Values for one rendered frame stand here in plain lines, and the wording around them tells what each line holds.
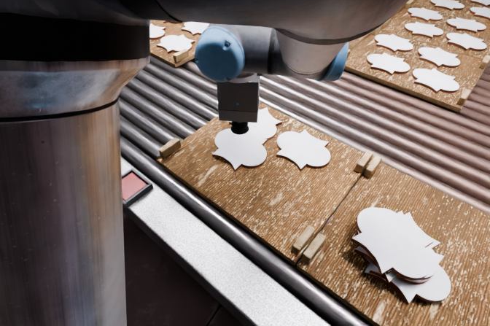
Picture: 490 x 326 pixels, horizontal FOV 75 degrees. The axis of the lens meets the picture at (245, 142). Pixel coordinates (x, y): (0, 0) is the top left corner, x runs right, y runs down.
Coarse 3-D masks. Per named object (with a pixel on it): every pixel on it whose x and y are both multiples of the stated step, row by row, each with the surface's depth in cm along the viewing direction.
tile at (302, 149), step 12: (288, 132) 84; (288, 144) 81; (300, 144) 81; (312, 144) 81; (324, 144) 81; (276, 156) 79; (288, 156) 78; (300, 156) 78; (312, 156) 78; (324, 156) 78; (300, 168) 75
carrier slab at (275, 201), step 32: (224, 128) 87; (288, 128) 87; (160, 160) 78; (192, 160) 78; (224, 160) 78; (288, 160) 78; (352, 160) 78; (224, 192) 71; (256, 192) 71; (288, 192) 71; (320, 192) 71; (256, 224) 65; (288, 224) 65; (320, 224) 65; (288, 256) 60
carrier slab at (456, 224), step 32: (352, 192) 71; (384, 192) 71; (416, 192) 71; (352, 224) 65; (416, 224) 65; (448, 224) 65; (480, 224) 65; (320, 256) 60; (352, 256) 60; (448, 256) 60; (480, 256) 60; (352, 288) 56; (384, 288) 56; (480, 288) 56; (384, 320) 52; (416, 320) 52; (448, 320) 52; (480, 320) 52
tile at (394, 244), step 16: (368, 208) 62; (368, 224) 59; (384, 224) 59; (400, 224) 59; (352, 240) 58; (368, 240) 57; (384, 240) 57; (400, 240) 57; (416, 240) 57; (384, 256) 55; (400, 256) 55; (416, 256) 55; (384, 272) 53; (400, 272) 53; (416, 272) 53
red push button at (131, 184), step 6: (132, 174) 76; (126, 180) 74; (132, 180) 74; (138, 180) 74; (126, 186) 73; (132, 186) 73; (138, 186) 73; (144, 186) 73; (126, 192) 72; (132, 192) 72; (126, 198) 71
